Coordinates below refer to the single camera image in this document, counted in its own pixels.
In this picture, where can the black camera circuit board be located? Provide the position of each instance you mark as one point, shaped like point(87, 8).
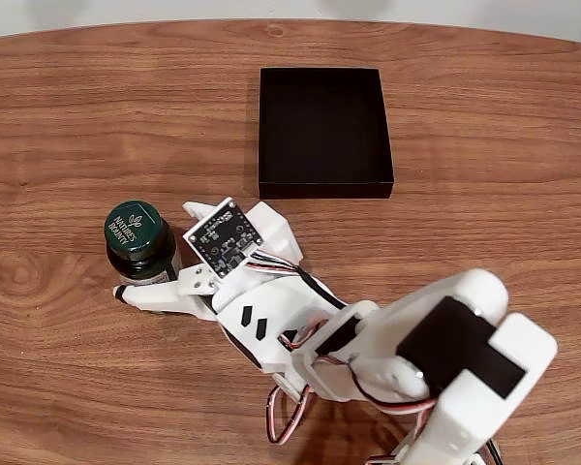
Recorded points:
point(223, 237)

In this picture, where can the black shallow box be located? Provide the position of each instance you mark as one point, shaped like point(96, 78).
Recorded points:
point(319, 131)

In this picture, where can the green-capped dark pill bottle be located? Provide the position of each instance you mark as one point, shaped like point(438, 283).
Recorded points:
point(135, 227)

